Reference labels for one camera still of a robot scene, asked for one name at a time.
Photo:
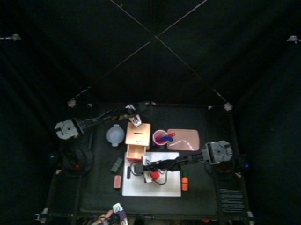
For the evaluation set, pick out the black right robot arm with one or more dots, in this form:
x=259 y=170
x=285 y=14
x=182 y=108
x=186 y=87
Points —
x=215 y=152

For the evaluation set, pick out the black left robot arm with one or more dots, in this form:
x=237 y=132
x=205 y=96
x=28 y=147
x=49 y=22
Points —
x=74 y=126

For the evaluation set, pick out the red dough lump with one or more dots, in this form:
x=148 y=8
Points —
x=155 y=175

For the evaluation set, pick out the wooden drawer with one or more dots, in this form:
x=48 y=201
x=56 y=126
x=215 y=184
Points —
x=135 y=152

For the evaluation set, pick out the wooden drawer box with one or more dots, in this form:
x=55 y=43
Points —
x=138 y=134

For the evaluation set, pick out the clear plastic bowl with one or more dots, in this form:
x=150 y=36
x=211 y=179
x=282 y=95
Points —
x=115 y=135

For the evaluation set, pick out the dark green rectangular block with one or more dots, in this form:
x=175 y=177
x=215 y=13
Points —
x=116 y=165

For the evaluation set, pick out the white cutting board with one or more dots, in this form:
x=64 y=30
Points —
x=162 y=189

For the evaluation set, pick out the pink rectangular block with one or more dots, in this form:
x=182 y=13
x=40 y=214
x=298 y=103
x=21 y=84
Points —
x=116 y=181

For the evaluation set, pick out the orange toy carrot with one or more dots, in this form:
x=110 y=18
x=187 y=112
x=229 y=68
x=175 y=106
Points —
x=185 y=181

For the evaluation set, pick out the pink plastic cup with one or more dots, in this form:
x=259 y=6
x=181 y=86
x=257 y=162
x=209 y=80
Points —
x=159 y=139

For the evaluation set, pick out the blue plastic utensil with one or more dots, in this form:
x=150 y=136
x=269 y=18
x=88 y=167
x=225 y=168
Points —
x=166 y=138

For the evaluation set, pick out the red plastic utensil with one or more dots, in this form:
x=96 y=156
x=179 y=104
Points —
x=170 y=135

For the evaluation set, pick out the pink plastic tray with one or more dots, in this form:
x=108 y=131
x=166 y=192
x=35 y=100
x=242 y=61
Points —
x=183 y=139

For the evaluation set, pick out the purple white striped object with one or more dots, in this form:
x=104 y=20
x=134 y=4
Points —
x=119 y=211

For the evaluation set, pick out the grey frame clamp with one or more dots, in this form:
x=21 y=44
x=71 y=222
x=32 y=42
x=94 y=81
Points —
x=293 y=38
x=12 y=37

